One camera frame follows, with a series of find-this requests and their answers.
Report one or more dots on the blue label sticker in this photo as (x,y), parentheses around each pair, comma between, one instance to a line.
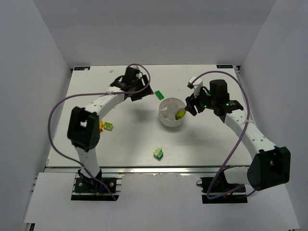
(224,66)
(81,68)

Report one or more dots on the orange yellow lego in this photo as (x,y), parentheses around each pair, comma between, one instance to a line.
(101,126)

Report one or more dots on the aluminium table front rail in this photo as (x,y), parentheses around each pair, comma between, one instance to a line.
(137,170)

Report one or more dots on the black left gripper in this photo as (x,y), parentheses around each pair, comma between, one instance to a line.
(140,90)

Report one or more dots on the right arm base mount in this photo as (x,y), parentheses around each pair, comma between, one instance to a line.
(221,186)

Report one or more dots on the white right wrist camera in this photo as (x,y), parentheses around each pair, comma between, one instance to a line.
(195,84)

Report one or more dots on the dark green lego plate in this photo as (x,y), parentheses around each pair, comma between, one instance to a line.
(159,95)

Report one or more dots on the pale green curved lego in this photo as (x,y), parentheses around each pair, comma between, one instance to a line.
(157,151)

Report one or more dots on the white round divided container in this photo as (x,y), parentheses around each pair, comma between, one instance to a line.
(167,110)

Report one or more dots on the lime green lego plate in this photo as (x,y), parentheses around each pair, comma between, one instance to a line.
(107,126)

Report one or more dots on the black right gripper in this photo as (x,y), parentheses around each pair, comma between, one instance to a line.
(195,103)

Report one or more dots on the dark green lego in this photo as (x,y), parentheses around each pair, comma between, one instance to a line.
(159,157)

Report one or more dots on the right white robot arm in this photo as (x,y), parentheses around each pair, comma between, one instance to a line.
(270,164)

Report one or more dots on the blue label sticker right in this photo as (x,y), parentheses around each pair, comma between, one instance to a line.
(224,66)

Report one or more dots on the blue label sticker left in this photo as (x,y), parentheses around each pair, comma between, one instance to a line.
(81,68)

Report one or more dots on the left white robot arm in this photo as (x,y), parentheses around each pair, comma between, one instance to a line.
(83,130)

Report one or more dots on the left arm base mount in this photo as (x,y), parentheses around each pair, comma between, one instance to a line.
(84,191)

